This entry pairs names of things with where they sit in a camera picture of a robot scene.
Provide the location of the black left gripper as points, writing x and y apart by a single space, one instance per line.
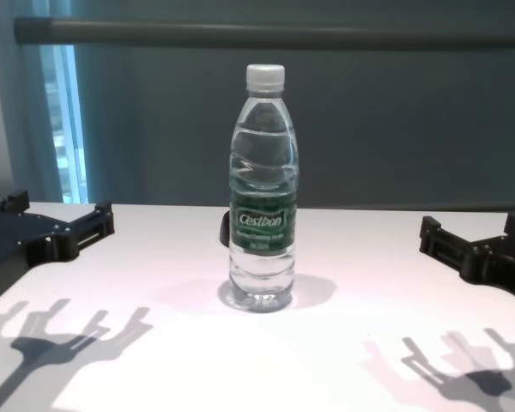
13 234

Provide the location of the green YES button black base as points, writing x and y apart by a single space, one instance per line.
223 229

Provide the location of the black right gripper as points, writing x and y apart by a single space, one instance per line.
508 266

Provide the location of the grey horizontal handrail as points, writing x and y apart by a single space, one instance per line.
197 32

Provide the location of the narrow window strip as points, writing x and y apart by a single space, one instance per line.
64 129

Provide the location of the clear water bottle green label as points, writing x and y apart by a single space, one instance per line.
262 180

